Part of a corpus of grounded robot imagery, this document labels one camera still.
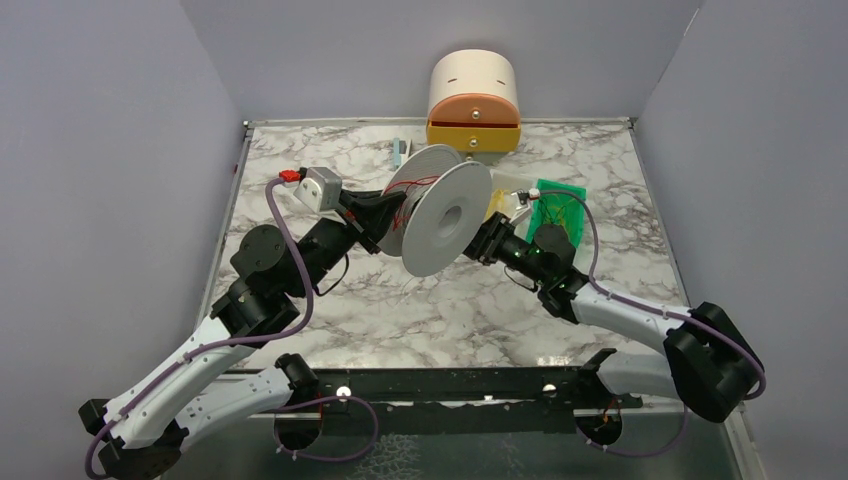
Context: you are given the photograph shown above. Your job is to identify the red cable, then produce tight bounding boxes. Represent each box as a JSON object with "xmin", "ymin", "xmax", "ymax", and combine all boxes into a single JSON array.
[{"xmin": 382, "ymin": 173, "xmax": 442, "ymax": 232}]

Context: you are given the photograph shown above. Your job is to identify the white plastic bin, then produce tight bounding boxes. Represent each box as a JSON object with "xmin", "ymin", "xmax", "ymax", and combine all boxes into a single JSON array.
[{"xmin": 484, "ymin": 169, "xmax": 538, "ymax": 221}]

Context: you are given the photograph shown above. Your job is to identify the white plastic cable spool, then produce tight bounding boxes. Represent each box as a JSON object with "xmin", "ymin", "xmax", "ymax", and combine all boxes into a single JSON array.
[{"xmin": 379, "ymin": 144, "xmax": 492, "ymax": 277}]

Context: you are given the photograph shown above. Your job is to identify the green plastic bin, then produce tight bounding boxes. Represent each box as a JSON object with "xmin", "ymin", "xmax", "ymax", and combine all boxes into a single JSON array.
[{"xmin": 525, "ymin": 179, "xmax": 587, "ymax": 248}]

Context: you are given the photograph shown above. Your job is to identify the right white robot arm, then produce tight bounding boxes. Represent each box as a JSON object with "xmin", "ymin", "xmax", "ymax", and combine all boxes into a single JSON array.
[{"xmin": 464, "ymin": 214, "xmax": 764, "ymax": 423}]

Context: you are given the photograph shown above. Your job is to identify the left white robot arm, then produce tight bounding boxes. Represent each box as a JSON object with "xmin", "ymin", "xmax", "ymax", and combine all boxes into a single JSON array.
[{"xmin": 79, "ymin": 190, "xmax": 406, "ymax": 479}]

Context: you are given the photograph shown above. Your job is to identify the small teal white clip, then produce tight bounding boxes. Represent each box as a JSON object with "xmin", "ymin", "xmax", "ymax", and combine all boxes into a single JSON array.
[{"xmin": 391, "ymin": 137, "xmax": 411, "ymax": 170}]

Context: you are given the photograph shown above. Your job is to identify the cream mini drawer cabinet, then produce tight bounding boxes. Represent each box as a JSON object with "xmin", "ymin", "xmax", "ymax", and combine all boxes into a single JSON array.
[{"xmin": 426, "ymin": 49, "xmax": 521, "ymax": 165}]

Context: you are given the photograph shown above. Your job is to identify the yellow cable in white bin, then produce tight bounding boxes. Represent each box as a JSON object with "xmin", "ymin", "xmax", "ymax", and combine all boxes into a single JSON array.
[{"xmin": 488, "ymin": 188, "xmax": 515, "ymax": 221}]

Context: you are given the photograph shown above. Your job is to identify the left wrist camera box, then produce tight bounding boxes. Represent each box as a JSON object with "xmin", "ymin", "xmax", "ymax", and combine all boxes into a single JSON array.
[{"xmin": 294, "ymin": 167, "xmax": 343, "ymax": 214}]

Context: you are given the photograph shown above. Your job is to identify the yellow and black cables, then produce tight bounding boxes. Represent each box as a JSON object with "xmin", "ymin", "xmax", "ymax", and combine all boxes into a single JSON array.
[{"xmin": 539, "ymin": 195, "xmax": 583, "ymax": 233}]

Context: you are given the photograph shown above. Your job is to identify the aluminium table frame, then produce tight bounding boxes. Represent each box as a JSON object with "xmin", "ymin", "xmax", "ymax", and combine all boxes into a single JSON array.
[{"xmin": 152, "ymin": 119, "xmax": 750, "ymax": 480}]

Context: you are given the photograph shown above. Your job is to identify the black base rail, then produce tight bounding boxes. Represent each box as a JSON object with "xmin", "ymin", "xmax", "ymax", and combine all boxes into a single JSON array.
[{"xmin": 218, "ymin": 354, "xmax": 644, "ymax": 439}]

